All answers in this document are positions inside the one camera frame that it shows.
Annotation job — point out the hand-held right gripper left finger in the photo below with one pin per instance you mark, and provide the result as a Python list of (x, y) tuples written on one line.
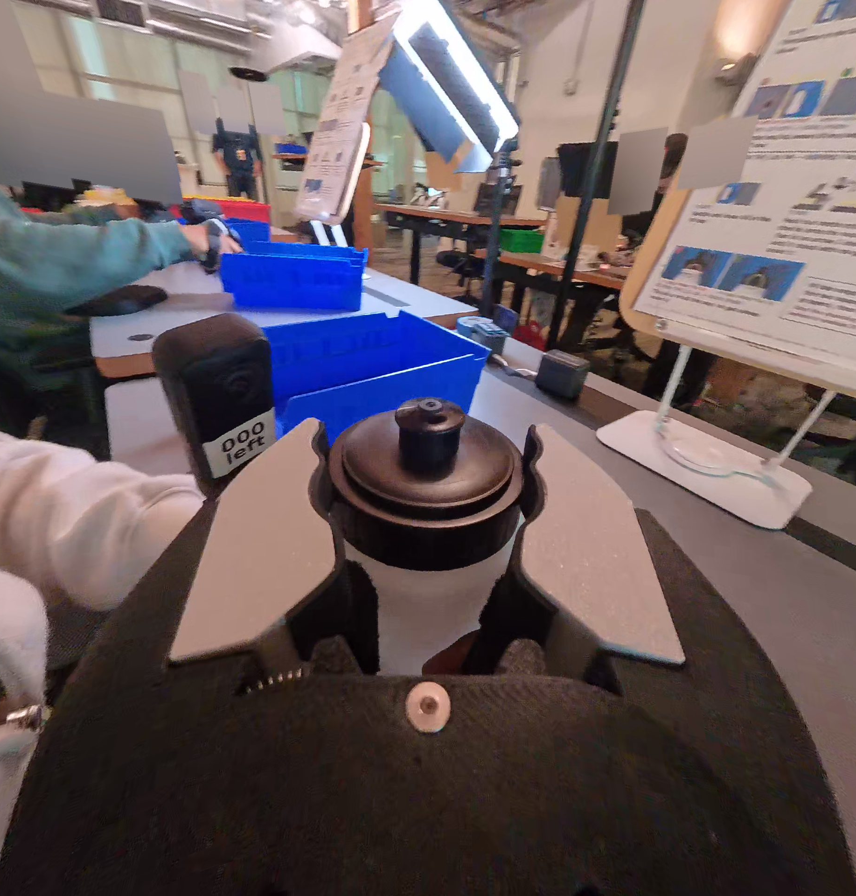
[(260, 553)]

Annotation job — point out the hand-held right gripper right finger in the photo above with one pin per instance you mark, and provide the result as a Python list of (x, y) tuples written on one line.
[(596, 560)]

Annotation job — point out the blue plastic bin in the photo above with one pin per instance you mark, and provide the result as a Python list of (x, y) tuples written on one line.
[(295, 287), (249, 231), (372, 364)]

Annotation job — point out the white plastic bottle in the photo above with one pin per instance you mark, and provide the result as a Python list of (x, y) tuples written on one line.
[(428, 609)]

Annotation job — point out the black bottle lid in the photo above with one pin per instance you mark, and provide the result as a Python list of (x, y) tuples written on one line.
[(428, 504)]

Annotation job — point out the person's left forearm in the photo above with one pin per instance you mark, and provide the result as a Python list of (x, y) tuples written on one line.
[(85, 504)]

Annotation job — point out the person's right hand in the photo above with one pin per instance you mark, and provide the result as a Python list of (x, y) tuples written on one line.
[(449, 658)]

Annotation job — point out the black textured pad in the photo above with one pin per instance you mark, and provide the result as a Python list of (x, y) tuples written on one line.
[(116, 301)]

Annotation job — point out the wooden instruction board stand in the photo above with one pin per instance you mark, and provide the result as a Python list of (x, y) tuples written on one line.
[(344, 119), (721, 462)]

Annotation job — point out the red plastic bin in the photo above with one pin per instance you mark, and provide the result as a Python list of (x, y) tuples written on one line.
[(239, 208)]

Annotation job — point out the grey power adapter box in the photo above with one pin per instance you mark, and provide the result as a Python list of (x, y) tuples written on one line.
[(564, 374)]

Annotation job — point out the red crate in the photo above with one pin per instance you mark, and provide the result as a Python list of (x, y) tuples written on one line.
[(533, 334)]

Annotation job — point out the small grey charger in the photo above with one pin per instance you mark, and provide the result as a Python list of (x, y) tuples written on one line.
[(491, 341)]

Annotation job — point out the small blue box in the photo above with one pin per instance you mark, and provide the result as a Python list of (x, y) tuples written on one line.
[(506, 318)]

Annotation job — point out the blue tape roll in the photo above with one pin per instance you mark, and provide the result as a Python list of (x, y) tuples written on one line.
[(470, 323)]

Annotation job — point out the long wooden table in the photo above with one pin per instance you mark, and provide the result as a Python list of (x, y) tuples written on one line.
[(456, 213)]

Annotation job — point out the green plastic bin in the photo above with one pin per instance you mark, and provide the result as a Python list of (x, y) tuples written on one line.
[(522, 241)]

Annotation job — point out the cardboard sheet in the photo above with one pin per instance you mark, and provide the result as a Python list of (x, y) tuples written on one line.
[(585, 224)]

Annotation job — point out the studio light panel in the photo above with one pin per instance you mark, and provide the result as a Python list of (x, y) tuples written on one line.
[(442, 91)]

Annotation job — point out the black monitor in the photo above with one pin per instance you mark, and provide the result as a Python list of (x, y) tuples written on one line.
[(585, 168)]

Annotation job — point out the wooden post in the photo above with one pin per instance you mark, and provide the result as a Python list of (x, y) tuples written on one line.
[(363, 231)]

